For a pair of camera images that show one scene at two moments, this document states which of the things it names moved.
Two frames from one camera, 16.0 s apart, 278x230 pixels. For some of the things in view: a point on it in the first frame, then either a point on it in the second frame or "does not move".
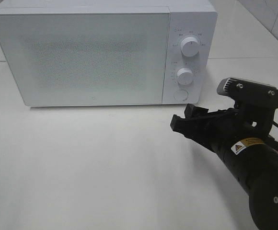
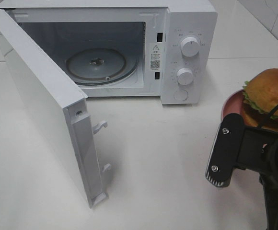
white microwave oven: (86, 57) → (57, 106)
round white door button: (180, 95) does not move
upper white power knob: (190, 46) does not move
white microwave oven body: (76, 52) does not move
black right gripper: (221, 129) → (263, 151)
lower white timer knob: (185, 76) does not move
